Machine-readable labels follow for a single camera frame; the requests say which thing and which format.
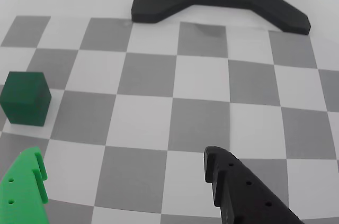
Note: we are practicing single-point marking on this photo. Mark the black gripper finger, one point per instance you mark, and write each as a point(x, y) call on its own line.
point(243, 195)

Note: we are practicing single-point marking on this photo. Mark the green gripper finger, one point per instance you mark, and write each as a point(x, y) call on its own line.
point(21, 195)

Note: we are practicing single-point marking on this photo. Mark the dark green dice cube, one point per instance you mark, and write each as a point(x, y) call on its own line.
point(23, 99)

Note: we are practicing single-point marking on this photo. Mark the grey white checkerboard mat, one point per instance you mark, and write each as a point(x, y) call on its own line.
point(172, 102)

